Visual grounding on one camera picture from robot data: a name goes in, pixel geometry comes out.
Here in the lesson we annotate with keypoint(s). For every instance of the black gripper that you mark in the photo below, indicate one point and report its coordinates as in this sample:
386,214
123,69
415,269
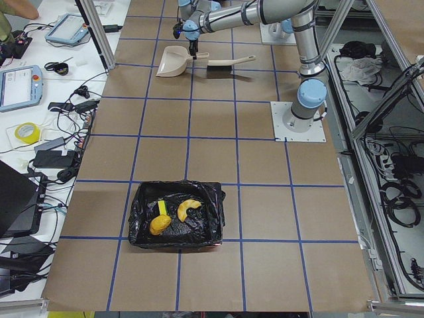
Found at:
192,43

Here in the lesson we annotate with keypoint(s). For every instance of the white plastic dustpan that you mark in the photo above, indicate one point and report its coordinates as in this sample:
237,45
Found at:
174,61

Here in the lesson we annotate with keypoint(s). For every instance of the white hand brush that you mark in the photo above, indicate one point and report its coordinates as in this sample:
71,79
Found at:
227,65

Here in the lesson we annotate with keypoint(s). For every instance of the yellow sponge wedge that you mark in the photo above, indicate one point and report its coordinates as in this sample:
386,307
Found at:
162,208

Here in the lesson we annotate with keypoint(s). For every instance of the pale curved bread piece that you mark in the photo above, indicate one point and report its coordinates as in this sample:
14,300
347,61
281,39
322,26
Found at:
185,206

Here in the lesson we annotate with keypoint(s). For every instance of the brown bread roll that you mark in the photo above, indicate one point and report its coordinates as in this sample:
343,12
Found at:
159,224

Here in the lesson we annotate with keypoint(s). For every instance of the black bag pink bin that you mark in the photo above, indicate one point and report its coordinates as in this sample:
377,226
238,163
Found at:
202,227

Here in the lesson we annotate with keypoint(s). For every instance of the upper teach pendant tablet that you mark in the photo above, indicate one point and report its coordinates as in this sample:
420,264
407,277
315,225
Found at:
69,30

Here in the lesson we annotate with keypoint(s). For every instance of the teach pendant tablet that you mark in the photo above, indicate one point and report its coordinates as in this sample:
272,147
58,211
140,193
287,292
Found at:
69,30
21,87

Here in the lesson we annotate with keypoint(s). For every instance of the black tape roll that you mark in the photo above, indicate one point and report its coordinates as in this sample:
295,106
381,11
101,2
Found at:
61,69

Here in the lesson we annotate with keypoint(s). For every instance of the white crumpled cloth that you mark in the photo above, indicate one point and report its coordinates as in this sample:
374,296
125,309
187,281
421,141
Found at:
363,70

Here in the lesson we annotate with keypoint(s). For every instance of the lower teach pendant tablet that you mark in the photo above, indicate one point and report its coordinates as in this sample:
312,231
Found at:
21,87

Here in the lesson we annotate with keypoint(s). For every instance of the yellow tape roll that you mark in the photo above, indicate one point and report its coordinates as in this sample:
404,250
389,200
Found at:
28,133

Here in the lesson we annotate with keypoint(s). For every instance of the black power brick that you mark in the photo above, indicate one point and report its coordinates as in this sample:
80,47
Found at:
54,158

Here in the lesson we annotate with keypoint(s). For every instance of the black laptop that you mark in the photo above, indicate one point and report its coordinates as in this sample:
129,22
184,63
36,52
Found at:
22,196

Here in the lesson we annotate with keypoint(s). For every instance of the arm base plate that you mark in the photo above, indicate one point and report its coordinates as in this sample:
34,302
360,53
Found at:
288,128
278,33

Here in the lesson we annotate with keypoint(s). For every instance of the aluminium frame upright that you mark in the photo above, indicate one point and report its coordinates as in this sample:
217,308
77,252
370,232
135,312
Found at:
92,21

